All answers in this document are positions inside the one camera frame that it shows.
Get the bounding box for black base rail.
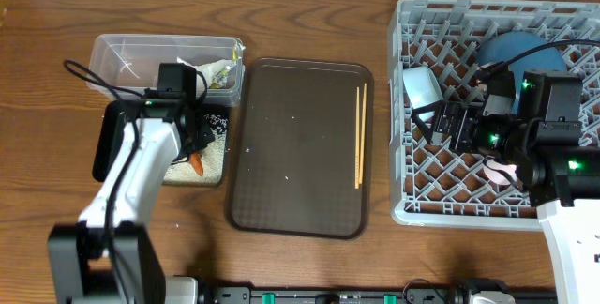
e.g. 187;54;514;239
163;275;563;304

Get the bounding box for yellow green snack wrapper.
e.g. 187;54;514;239
211;45;245;89

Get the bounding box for pink cup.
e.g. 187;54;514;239
484;160;518;186

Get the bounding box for black waste tray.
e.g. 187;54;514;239
92;101;230;187

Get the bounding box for orange carrot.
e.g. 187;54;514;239
188;152;204;176

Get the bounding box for dark brown serving tray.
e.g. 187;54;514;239
226;58;374;240

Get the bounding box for wooden chopstick right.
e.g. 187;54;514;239
359;83;368;186

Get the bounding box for light blue rice bowl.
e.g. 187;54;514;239
402;67;443;112

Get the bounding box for white napkin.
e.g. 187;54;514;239
177;58;215;97

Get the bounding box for wooden chopstick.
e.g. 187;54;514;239
354;86;361;189
359;83;368;186

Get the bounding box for grey dishwasher rack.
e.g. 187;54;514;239
387;0;599;232

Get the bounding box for wooden chopstick left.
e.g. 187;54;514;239
354;86;361;189

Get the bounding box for clear plastic bin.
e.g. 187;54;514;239
89;34;245;107

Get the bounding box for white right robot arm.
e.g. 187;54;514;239
411;68;599;303

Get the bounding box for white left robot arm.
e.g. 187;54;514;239
47;59;212;303

